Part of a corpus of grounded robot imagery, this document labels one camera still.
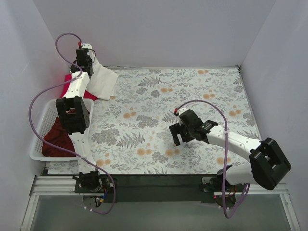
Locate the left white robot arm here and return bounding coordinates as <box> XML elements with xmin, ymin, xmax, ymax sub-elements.
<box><xmin>56</xmin><ymin>42</ymin><xmax>95</xmax><ymax>174</ymax></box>

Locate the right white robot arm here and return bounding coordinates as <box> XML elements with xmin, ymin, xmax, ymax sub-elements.
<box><xmin>169</xmin><ymin>108</ymin><xmax>291</xmax><ymax>191</ymax></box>

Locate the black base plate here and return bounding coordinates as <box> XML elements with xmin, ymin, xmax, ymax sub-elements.
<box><xmin>74</xmin><ymin>174</ymin><xmax>247</xmax><ymax>204</ymax></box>

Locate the white t shirt red print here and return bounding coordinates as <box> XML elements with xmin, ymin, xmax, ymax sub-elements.
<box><xmin>87</xmin><ymin>59</ymin><xmax>119</xmax><ymax>101</ymax></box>

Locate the white plastic basket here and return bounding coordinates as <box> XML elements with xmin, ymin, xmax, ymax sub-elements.
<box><xmin>29</xmin><ymin>99</ymin><xmax>94</xmax><ymax>162</ymax></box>

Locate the folded pink t shirt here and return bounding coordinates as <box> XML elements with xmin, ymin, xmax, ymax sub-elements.
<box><xmin>60</xmin><ymin>73</ymin><xmax>98</xmax><ymax>101</ymax></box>

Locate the floral table cloth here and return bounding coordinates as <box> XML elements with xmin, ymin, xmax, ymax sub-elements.
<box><xmin>47</xmin><ymin>67</ymin><xmax>269</xmax><ymax>176</ymax></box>

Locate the dark red t shirt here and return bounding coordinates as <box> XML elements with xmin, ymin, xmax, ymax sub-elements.
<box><xmin>42</xmin><ymin>117</ymin><xmax>77</xmax><ymax>158</ymax></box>

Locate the aluminium frame rail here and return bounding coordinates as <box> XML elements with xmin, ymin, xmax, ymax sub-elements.
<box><xmin>30</xmin><ymin>175</ymin><xmax>81</xmax><ymax>197</ymax></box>

